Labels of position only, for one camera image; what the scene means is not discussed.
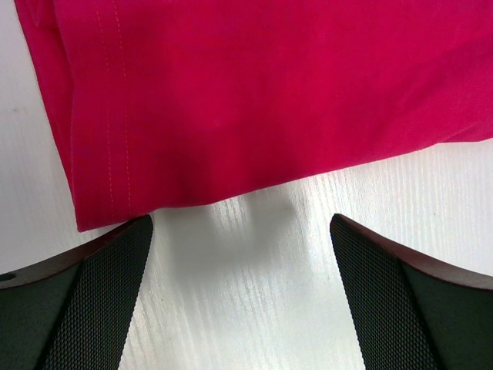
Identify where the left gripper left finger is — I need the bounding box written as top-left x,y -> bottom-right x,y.
1,215 -> 153,369

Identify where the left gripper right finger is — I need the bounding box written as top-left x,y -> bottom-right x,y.
330,214 -> 492,369

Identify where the magenta t shirt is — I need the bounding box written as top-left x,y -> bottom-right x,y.
15,0 -> 492,231

